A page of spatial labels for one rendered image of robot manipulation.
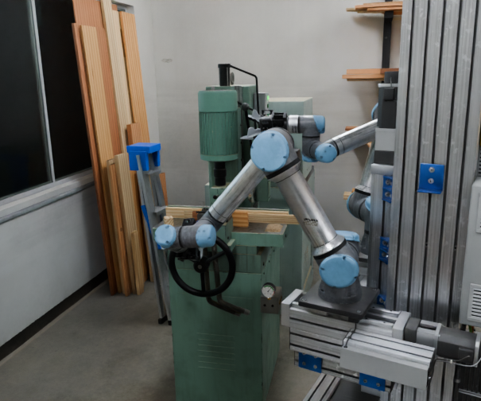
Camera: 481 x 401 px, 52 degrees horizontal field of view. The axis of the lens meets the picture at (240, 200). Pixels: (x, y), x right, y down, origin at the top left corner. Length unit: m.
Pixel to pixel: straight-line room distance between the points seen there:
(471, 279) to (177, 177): 3.58
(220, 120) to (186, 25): 2.65
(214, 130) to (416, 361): 1.23
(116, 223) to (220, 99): 1.70
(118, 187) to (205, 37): 1.76
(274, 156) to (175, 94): 3.39
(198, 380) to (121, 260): 1.42
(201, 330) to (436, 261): 1.15
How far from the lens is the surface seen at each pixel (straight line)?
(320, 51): 4.47
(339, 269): 1.54
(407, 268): 1.83
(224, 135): 2.19
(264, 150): 1.47
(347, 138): 2.02
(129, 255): 3.72
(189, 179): 4.86
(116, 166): 3.57
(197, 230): 1.63
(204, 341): 2.44
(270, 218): 2.29
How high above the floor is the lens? 1.57
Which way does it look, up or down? 14 degrees down
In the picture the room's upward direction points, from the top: 1 degrees counter-clockwise
